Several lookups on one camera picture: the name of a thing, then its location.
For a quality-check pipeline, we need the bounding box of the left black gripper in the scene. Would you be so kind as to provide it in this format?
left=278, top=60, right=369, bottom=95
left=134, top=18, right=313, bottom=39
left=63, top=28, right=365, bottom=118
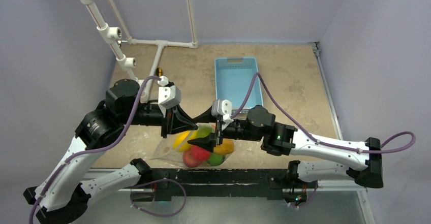
left=120, top=102, right=198, bottom=138

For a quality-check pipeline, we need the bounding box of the green pear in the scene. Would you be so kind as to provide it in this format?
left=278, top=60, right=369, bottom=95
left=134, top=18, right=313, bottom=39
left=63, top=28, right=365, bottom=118
left=196, top=126, right=213, bottom=138

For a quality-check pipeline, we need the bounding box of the yellow mango fruit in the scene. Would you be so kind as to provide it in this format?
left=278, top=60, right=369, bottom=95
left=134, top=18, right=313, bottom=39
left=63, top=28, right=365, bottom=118
left=173, top=131, right=196, bottom=152

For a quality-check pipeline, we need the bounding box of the orange mango fruit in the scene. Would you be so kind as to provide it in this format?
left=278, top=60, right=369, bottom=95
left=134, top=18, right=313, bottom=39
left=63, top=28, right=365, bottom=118
left=213, top=139, right=235, bottom=155

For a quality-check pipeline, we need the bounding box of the clear zip top bag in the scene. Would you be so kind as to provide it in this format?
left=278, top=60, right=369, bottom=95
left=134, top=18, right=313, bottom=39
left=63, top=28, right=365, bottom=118
left=152, top=124, right=235, bottom=168

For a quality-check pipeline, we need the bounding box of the red apple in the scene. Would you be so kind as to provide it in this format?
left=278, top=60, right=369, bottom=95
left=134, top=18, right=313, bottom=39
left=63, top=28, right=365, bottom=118
left=182, top=151, right=201, bottom=168

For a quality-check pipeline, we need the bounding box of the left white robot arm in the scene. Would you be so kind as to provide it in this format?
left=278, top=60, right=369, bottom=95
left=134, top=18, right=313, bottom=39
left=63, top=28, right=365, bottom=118
left=23, top=76, right=197, bottom=223

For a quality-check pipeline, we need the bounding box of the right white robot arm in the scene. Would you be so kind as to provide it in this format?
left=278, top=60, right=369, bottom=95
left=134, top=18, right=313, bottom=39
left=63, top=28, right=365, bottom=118
left=192, top=105, right=384, bottom=188

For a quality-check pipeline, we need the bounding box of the black yellow screwdriver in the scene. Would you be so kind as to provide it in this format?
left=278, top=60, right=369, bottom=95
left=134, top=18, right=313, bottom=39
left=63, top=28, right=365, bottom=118
left=155, top=67, right=163, bottom=77

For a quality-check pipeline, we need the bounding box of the light blue plastic basket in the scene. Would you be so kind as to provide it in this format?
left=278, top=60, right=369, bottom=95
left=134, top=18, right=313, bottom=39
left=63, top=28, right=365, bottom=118
left=214, top=57, right=258, bottom=113

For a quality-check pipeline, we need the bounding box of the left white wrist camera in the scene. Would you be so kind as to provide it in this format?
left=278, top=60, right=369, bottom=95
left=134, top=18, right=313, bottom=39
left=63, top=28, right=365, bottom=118
left=158, top=76, right=181, bottom=110

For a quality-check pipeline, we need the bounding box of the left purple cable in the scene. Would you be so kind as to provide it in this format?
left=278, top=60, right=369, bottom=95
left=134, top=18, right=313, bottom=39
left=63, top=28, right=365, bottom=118
left=28, top=75, right=188, bottom=224

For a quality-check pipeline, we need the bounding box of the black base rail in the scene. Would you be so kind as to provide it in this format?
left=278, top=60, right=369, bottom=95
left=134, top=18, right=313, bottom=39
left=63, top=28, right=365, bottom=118
left=131, top=168, right=317, bottom=202

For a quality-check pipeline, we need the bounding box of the aluminium frame rail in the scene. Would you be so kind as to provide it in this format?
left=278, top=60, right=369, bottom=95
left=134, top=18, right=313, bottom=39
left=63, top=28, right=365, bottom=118
left=310, top=42, right=376, bottom=224

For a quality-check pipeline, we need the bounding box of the white pipe frame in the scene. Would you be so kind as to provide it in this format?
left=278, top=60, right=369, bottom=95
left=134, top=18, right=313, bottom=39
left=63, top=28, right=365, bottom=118
left=80, top=0, right=199, bottom=85

